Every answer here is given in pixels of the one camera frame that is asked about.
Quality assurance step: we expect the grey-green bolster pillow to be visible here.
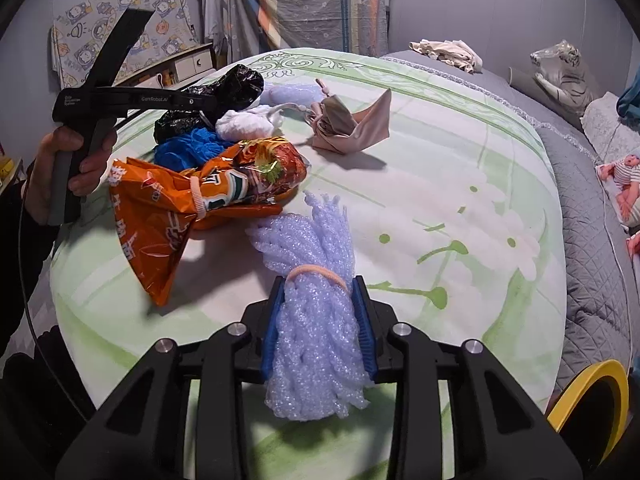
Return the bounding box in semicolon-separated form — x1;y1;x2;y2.
507;66;587;132

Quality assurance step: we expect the white lace pillow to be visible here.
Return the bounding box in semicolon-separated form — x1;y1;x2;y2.
580;92;640;162

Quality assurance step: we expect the white tiger plush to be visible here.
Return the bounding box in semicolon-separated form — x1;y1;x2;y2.
530;40;604;114

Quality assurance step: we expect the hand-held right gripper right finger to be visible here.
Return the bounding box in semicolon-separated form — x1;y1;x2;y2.
351;275;583;480

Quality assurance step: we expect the black plastic bag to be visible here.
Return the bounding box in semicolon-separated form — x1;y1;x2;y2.
152;64;265;144

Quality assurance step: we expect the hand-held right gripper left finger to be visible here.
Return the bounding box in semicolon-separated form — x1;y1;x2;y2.
57;275;287;480

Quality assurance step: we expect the person's left hand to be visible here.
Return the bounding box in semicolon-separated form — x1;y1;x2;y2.
22;127;119;223

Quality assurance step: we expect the white tissue bundle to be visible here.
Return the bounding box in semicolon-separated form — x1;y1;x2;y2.
215;104;284;142

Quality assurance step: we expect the grey hanging shirt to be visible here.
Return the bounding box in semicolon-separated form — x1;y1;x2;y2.
195;0;232;54

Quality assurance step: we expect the lilac foam net bundle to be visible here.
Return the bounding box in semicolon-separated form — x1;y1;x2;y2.
245;191;377;421
260;82;327;112

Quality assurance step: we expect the orange snack bag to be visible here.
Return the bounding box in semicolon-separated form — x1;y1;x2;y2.
107;137;309;308

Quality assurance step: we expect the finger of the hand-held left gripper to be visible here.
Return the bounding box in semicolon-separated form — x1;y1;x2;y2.
174;89;223;113

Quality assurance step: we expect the teal cloth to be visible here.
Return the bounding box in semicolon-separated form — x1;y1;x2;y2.
616;67;640;121

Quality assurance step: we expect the cartoon printed cloth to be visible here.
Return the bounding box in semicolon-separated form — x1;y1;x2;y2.
49;0;199;89

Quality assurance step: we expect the blue foam net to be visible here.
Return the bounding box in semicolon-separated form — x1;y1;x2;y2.
152;127;237;172

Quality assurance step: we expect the baby doll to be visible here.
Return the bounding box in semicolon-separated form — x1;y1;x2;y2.
597;152;640;233

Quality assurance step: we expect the person's left forearm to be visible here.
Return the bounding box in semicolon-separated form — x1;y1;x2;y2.
0;180;58;361

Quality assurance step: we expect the white drawer cabinet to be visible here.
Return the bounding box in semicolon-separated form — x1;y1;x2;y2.
117;42;219;89

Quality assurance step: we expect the white cable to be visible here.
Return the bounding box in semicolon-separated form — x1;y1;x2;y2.
599;180;632;273

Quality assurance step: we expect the green floral bedsheet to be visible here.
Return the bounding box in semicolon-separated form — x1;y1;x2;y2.
50;47;569;480

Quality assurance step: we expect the cream crumpled clothing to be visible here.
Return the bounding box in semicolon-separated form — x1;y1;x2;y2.
409;38;484;74

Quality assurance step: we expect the beige cloth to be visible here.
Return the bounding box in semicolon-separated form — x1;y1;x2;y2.
301;79;392;155

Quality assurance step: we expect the grey quilted blanket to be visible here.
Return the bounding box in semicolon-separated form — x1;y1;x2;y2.
381;50;640;403

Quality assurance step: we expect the striped hanging sheet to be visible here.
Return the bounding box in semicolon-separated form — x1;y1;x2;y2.
224;0;392;59

